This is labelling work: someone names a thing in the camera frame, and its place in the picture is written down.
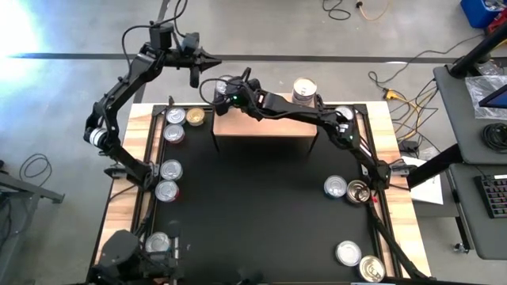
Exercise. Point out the teal label tin can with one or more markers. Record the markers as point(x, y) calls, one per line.
point(175, 115)

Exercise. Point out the red fish-print tin can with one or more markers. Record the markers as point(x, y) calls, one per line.
point(173, 133)

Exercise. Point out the teal can white text label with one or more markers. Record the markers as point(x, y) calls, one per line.
point(335, 186)

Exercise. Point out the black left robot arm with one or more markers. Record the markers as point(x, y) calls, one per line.
point(119, 89)

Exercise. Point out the black power adapter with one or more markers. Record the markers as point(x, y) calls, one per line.
point(408, 145)

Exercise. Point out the bronze-lidded tin can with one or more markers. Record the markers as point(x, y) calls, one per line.
point(356, 192)

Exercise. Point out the blue plastic bin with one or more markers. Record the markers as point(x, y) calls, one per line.
point(475, 14)

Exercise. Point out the black clamp post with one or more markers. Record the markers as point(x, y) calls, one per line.
point(171, 101)
point(319, 101)

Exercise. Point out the clear plastic sheet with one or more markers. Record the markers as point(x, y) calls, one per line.
point(477, 91)

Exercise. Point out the black monitor pole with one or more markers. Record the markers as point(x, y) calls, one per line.
point(475, 53)

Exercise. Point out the caster wheel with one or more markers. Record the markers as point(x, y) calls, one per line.
point(460, 248)

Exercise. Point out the red tin can white patch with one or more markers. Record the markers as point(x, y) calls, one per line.
point(166, 191)

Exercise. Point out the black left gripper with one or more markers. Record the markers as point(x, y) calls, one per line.
point(180, 58)

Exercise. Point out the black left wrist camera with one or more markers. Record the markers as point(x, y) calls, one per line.
point(191, 41)

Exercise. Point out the grey desk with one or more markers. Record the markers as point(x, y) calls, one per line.
point(455, 118)
point(467, 221)

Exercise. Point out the black keyboard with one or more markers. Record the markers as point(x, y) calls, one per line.
point(493, 196)

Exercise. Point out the green label tin can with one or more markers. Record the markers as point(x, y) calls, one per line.
point(171, 169)

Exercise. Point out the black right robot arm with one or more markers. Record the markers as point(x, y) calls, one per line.
point(301, 112)

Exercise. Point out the wooden shelf black metal legs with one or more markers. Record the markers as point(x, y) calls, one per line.
point(261, 126)

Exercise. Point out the red object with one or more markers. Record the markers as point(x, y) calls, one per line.
point(500, 25)

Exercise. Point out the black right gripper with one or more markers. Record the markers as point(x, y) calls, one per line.
point(243, 97)

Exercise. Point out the yellow power plug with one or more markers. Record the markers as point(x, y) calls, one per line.
point(390, 94)

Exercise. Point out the grey metal stand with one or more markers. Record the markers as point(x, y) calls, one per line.
point(35, 191)

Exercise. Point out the gold-lidded tin can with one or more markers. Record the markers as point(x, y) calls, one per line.
point(195, 116)
point(371, 268)

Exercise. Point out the silver-lidded teal tin can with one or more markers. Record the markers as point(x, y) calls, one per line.
point(157, 242)

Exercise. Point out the white-lidded tin can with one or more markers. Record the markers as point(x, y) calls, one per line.
point(348, 253)

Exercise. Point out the black desk leg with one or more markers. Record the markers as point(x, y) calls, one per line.
point(439, 164)

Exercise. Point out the blue tablet screen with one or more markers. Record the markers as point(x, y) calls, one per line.
point(497, 99)

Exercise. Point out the black table mat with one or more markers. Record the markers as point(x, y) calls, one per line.
point(257, 206)

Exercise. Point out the white paper sheet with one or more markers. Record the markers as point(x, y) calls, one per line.
point(429, 194)

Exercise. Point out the pale teal tin can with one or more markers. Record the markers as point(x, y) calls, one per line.
point(345, 111)

